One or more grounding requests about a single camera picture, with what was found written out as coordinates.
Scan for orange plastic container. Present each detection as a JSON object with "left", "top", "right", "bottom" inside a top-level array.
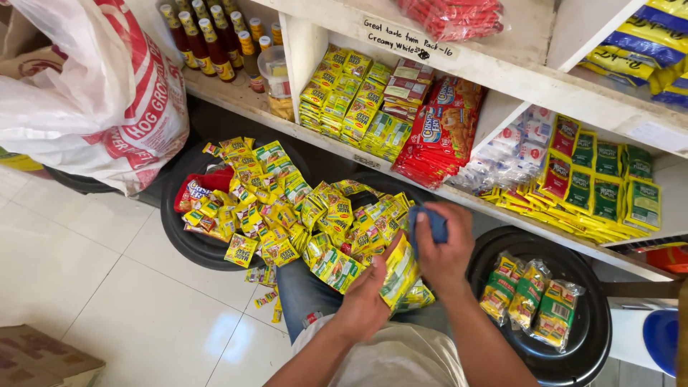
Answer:
[{"left": 645, "top": 243, "right": 688, "bottom": 275}]

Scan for stack of red-white packets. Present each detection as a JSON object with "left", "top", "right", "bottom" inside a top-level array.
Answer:
[{"left": 383, "top": 57, "right": 436, "bottom": 121}]

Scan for bundle of yellow sachets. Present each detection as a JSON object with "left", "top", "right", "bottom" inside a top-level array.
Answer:
[{"left": 379, "top": 235, "right": 421, "bottom": 315}]

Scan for heap of yellow seasoning sachets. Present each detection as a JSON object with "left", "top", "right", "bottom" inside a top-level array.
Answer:
[{"left": 182, "top": 137, "right": 436, "bottom": 312}]

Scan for white sack with red print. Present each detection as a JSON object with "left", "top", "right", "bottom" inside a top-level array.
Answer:
[{"left": 0, "top": 0, "right": 190, "bottom": 197}]

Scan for clear plastic jar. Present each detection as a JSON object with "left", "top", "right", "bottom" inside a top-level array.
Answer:
[{"left": 257, "top": 46, "right": 295, "bottom": 122}]

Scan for person's white shirt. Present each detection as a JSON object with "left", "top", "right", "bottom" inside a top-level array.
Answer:
[{"left": 292, "top": 314, "right": 469, "bottom": 387}]

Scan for brown cardboard box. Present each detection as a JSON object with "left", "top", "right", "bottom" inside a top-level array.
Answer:
[{"left": 0, "top": 324, "right": 106, "bottom": 387}]

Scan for red breading mix packet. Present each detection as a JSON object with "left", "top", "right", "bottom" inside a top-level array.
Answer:
[{"left": 173, "top": 167, "right": 235, "bottom": 214}]

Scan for small white shelf label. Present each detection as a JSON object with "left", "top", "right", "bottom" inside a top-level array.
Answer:
[{"left": 626, "top": 121, "right": 688, "bottom": 153}]

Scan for pile of yellow-blue packets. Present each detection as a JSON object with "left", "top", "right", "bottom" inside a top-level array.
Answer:
[{"left": 579, "top": 0, "right": 688, "bottom": 108}]

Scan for white wooden shelf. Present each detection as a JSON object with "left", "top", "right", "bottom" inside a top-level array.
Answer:
[{"left": 183, "top": 0, "right": 688, "bottom": 283}]

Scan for black plastic basin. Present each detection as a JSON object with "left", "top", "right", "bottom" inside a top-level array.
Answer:
[
  {"left": 160, "top": 141, "right": 312, "bottom": 272},
  {"left": 467, "top": 226, "right": 613, "bottom": 387},
  {"left": 43, "top": 164, "right": 124, "bottom": 195}
]

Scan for blue plastic stool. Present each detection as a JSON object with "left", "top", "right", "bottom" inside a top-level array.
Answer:
[{"left": 643, "top": 310, "right": 680, "bottom": 378}]

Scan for blue cleaning cloth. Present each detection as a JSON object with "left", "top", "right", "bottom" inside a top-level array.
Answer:
[{"left": 407, "top": 204, "right": 449, "bottom": 260}]

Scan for stack of red breading packets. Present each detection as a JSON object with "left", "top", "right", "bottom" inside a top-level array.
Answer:
[{"left": 391, "top": 76, "right": 489, "bottom": 190}]

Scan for brown paper bag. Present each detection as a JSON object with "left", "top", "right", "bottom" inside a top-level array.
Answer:
[{"left": 0, "top": 6, "right": 66, "bottom": 81}]

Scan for pile of clear white sachets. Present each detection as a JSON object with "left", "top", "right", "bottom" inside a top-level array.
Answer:
[{"left": 447, "top": 105, "right": 555, "bottom": 193}]

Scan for stacks of yellow-green sachets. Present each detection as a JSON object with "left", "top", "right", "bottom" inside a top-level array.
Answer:
[{"left": 299, "top": 44, "right": 414, "bottom": 163}]

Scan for bag of red packets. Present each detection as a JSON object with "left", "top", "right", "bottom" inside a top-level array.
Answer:
[{"left": 393, "top": 0, "right": 507, "bottom": 43}]

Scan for handwritten paper label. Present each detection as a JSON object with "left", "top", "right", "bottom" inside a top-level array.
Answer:
[{"left": 362, "top": 16, "right": 461, "bottom": 61}]

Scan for row of green-red packets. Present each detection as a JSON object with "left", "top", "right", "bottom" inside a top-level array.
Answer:
[{"left": 539, "top": 114, "right": 662, "bottom": 232}]

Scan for row of red sauce bottles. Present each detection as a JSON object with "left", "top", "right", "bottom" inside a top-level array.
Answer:
[{"left": 159, "top": 0, "right": 284, "bottom": 93}]

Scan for clear pack of yellow-green sachets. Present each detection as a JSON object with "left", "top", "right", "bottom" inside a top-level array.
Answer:
[
  {"left": 529, "top": 279, "right": 586, "bottom": 354},
  {"left": 508, "top": 259, "right": 552, "bottom": 330},
  {"left": 479, "top": 252, "right": 525, "bottom": 326}
]

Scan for person's right hand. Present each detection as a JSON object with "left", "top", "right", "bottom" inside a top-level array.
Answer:
[{"left": 414, "top": 201, "right": 477, "bottom": 303}]

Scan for person's left hand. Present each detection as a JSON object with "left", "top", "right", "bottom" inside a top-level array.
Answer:
[{"left": 334, "top": 232, "right": 405, "bottom": 345}]

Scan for row of yellow sachet strips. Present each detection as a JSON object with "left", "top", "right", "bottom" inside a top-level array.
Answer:
[{"left": 476, "top": 180, "right": 651, "bottom": 244}]

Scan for person's blue jeans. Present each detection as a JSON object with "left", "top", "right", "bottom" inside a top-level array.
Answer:
[{"left": 275, "top": 258, "right": 453, "bottom": 346}]

